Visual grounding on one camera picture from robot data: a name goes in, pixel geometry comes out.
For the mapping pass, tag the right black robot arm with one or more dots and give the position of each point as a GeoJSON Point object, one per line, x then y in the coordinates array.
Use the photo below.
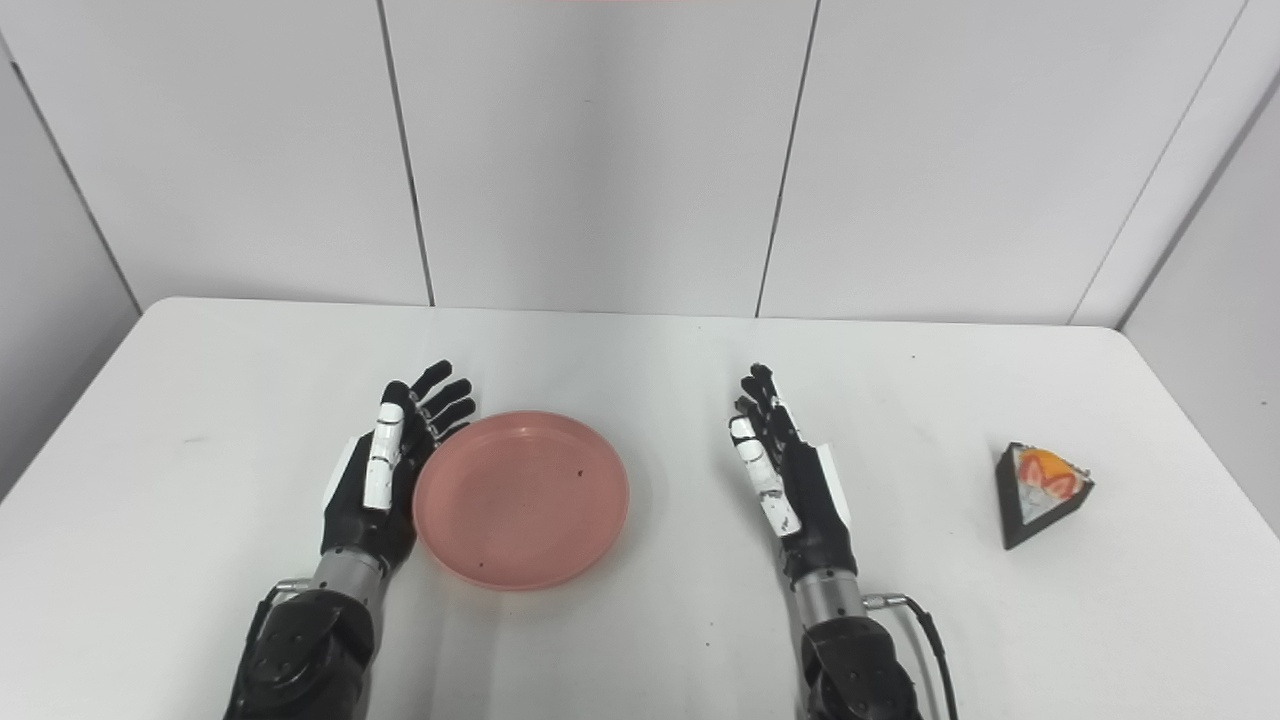
{"type": "Point", "coordinates": [850, 655]}

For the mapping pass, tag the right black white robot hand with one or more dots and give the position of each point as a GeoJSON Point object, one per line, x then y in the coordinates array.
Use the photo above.
{"type": "Point", "coordinates": [800, 500]}

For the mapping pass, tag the cake slice with fruit topping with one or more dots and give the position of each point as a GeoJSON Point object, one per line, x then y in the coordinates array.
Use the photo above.
{"type": "Point", "coordinates": [1040, 492]}

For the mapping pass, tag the pink round plate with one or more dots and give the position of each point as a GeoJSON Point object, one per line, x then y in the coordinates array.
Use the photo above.
{"type": "Point", "coordinates": [521, 498]}

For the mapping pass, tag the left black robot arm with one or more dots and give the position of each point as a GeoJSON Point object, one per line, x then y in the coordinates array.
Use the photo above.
{"type": "Point", "coordinates": [305, 650]}

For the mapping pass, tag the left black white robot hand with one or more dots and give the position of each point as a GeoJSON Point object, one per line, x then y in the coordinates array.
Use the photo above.
{"type": "Point", "coordinates": [375, 490]}

